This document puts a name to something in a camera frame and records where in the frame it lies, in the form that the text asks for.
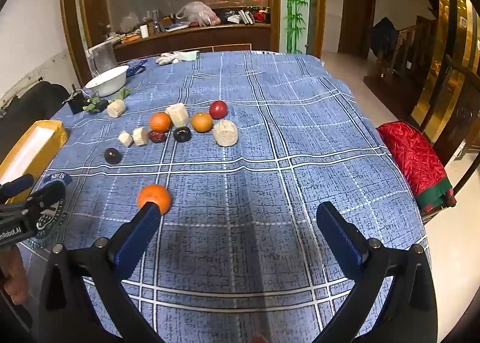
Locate red apple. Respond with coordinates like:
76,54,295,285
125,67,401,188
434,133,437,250
209,100,228,120

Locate green leafy vegetable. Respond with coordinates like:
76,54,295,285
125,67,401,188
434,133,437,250
83,88,132,113

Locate red quilted cushion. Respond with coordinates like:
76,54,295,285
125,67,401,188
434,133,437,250
376,122,457,213

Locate brown wooden door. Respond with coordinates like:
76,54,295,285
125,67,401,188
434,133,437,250
337,0,377,59

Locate wooden counter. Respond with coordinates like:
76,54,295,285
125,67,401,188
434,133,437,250
112,24,272,63

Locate clear glass pitcher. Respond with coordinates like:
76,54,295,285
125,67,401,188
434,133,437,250
88,43,117,76

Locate black cup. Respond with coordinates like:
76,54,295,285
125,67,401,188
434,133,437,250
68,90,89,115

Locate white enamel bowl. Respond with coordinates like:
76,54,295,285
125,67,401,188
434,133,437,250
84,65,130,97

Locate orange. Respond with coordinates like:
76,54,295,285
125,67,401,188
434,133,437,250
137,184,172,215
149,112,172,132
191,112,214,133

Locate large round corn cob piece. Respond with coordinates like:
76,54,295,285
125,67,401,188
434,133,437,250
212,120,239,148

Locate white work glove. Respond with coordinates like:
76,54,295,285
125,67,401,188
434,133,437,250
155,51,185,66

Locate person's left hand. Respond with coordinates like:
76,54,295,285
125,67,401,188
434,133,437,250
0,249,29,306

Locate yellow cardboard tray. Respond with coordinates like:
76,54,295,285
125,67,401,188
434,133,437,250
0,120,69,204

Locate blue plaid tablecloth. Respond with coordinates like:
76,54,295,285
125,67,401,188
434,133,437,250
15,50,429,343

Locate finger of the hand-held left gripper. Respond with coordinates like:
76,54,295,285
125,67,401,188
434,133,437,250
0,174,51,218

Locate black leather chair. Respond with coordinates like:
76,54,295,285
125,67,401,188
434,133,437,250
0,81,81,132

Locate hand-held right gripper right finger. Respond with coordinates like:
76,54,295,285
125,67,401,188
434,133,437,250
315,201,438,343

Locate pink white plastic bag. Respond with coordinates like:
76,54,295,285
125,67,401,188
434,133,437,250
175,1,222,27

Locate bamboo painted pillar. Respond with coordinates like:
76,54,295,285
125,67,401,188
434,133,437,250
286,0,311,54

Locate dark jacket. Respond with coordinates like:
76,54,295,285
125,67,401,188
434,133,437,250
368,17,401,63

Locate blue scissors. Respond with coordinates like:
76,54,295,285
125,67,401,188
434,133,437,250
127,60,149,77

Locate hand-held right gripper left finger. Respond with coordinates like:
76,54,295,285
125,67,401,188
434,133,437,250
37,202,164,343

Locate round beige cake on table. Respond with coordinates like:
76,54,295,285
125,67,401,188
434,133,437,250
106,99,126,118

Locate beige pastry on table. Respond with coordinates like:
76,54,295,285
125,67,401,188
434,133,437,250
166,103,187,128

